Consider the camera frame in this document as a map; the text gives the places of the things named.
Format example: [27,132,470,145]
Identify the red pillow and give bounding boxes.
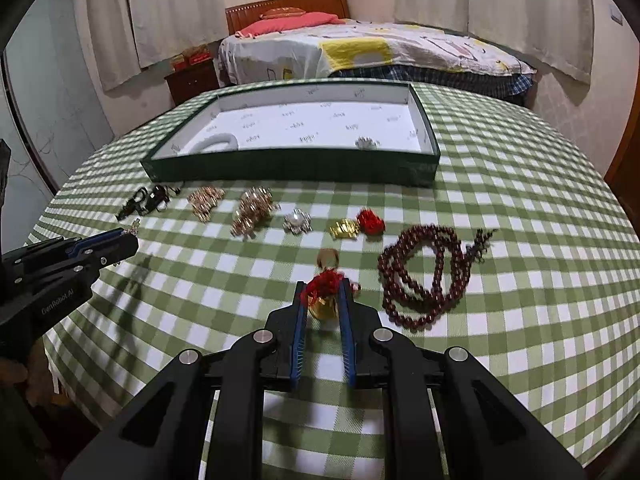
[242,11,347,39]

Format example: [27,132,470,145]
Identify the large gold pearl brooch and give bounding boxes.
[230,186,277,239]

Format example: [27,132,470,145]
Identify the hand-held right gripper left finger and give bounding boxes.
[60,281,308,480]

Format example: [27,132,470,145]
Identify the green checkered tablecloth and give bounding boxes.
[25,80,640,480]

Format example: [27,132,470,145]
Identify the red gift boxes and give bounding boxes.
[172,45,214,71]

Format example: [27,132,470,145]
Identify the small gold crystal brooch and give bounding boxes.
[186,186,226,224]

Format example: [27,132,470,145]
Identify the white jade bangle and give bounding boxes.
[192,132,238,155]

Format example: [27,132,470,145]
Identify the gold charm with red knot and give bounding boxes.
[328,207,386,240]
[300,249,361,321]

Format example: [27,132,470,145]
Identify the dark wooden nightstand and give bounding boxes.
[164,60,221,109]

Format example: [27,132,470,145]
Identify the frosted glass sliding door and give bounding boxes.
[0,0,117,261]

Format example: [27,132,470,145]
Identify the silver pearl flower brooch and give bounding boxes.
[282,208,313,234]

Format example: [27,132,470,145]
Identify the brown wooden door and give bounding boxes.
[602,94,640,222]

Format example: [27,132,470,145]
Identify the blue plaid bed sheet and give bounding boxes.
[330,62,537,107]

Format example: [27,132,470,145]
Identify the bed with patterned cover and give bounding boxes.
[218,19,537,87]

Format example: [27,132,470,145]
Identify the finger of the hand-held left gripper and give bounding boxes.
[17,236,140,293]
[10,227,130,266]

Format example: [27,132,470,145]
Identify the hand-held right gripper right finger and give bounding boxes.
[337,280,586,480]

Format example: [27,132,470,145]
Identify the wooden bed headboard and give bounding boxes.
[225,0,351,37]

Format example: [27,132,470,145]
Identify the cream window curtain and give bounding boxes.
[84,0,227,94]
[394,0,597,86]

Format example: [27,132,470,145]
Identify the green shallow tray box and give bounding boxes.
[140,81,442,189]

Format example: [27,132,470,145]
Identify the dark red bead necklace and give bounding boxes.
[377,225,499,333]

